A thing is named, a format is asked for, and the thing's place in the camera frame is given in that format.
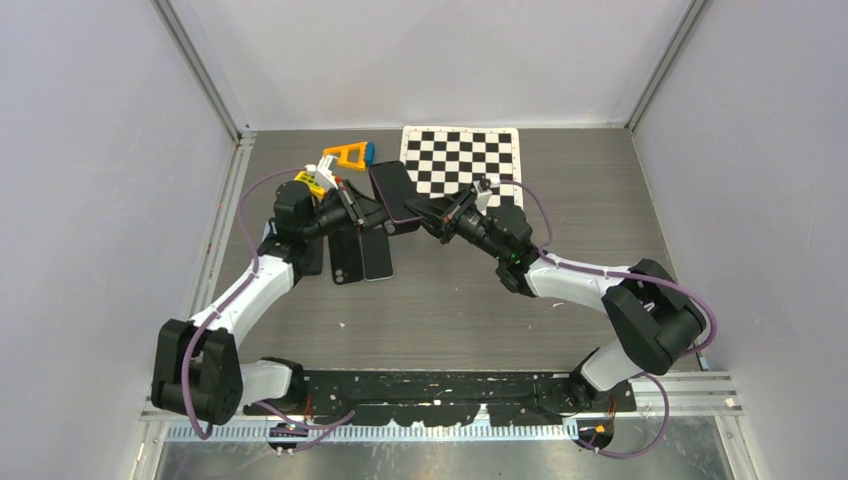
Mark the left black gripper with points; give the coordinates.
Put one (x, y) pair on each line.
(365, 211)

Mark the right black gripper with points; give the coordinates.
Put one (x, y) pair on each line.
(434, 213)

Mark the purple edged bare phone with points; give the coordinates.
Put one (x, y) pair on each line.
(393, 187)

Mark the white edged bare phone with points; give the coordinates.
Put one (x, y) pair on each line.
(376, 255)

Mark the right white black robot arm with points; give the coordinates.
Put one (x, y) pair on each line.
(655, 320)

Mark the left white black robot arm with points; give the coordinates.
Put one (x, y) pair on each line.
(198, 371)

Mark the black phone on table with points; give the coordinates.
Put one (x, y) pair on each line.
(311, 261)

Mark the black white checkerboard mat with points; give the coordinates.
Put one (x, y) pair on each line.
(441, 159)

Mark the yellow red blue toy block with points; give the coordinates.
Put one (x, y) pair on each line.
(308, 179)

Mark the orange triangle toy block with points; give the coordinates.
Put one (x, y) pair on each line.
(357, 156)

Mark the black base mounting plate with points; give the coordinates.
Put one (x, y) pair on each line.
(446, 398)

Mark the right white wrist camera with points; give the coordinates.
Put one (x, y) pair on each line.
(483, 189)

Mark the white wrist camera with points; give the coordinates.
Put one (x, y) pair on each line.
(323, 178)
(483, 189)

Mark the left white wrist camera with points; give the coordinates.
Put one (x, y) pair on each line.
(323, 178)

